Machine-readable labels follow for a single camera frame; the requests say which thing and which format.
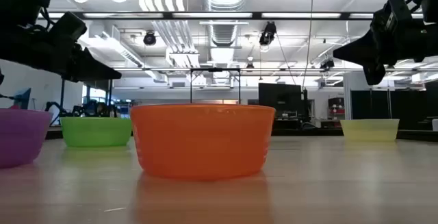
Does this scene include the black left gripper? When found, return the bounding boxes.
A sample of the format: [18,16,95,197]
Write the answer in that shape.
[30,34,123,83]

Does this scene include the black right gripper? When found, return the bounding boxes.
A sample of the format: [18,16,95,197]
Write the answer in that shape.
[333,21,428,86]

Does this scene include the green plastic bowl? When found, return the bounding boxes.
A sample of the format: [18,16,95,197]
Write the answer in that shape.
[60,116,133,149]

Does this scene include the yellow plastic bowl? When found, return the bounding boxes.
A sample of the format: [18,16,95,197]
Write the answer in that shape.
[339,119,400,142]

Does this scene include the purple plastic bowl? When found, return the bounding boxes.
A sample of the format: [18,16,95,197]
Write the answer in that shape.
[0,108,54,169]

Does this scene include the orange plastic bowl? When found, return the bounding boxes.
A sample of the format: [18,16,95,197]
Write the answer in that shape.
[129,103,276,182]

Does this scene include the black partition panel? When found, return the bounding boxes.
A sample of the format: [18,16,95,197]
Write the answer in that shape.
[350,88,438,131]

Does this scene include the red storage shelf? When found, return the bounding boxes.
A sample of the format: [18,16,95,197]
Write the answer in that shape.
[327,97,346,121]

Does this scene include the blue background screen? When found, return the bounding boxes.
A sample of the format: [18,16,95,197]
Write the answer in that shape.
[12,87,32,110]

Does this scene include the black computer monitor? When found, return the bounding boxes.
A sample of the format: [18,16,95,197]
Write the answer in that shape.
[257,82,305,119]

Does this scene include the black background station frame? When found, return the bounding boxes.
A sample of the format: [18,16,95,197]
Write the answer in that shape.
[60,78,114,118]
[189,67,242,105]

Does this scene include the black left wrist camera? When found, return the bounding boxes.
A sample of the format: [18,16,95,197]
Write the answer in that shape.
[47,11,88,43]

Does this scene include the black aluminium rig frame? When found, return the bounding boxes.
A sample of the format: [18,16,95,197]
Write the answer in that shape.
[37,10,438,142]

